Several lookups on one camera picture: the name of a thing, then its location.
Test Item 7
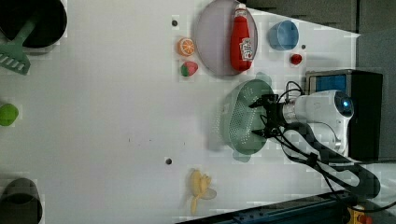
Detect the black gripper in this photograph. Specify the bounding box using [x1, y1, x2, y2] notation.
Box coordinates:
[249, 94, 285, 139]

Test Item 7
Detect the green oval strainer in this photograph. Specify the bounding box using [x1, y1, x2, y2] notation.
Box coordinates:
[219, 73, 274, 162]

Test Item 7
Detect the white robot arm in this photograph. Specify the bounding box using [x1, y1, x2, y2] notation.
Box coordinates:
[250, 90, 380, 199]

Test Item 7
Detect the small red toy fruit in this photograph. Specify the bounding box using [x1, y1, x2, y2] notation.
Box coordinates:
[290, 54, 303, 65]

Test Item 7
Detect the red ketchup bottle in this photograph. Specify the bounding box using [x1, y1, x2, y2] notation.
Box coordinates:
[230, 4, 253, 72]

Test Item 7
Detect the blue cup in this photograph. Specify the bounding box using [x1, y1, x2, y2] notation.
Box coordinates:
[268, 21, 299, 50]

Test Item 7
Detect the peeled banana toy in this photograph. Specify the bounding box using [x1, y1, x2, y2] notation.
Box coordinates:
[190, 169, 217, 216]

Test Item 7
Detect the black toaster oven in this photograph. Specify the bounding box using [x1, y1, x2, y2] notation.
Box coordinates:
[305, 69, 383, 161]

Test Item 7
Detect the strawberry toy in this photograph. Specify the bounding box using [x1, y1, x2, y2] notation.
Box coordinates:
[180, 61, 198, 77]

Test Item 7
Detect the grey round plate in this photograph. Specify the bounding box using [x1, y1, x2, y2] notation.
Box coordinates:
[194, 0, 258, 76]

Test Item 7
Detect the orange slice toy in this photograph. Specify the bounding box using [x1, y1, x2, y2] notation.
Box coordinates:
[177, 37, 195, 57]

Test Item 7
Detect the black utensil holder cup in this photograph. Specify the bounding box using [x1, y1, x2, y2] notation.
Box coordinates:
[0, 0, 67, 49]

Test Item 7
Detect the green round toy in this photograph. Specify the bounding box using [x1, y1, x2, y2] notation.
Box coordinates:
[0, 104, 19, 127]

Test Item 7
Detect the black cylinder cup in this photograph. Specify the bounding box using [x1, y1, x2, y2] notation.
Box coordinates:
[0, 178, 43, 224]

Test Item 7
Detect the green spatula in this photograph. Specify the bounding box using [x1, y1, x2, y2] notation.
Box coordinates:
[0, 16, 38, 75]

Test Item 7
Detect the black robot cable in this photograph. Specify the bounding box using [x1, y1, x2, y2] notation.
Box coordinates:
[260, 80, 396, 214]

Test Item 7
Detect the blue black base rail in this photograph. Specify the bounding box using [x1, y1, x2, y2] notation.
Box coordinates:
[177, 190, 374, 224]

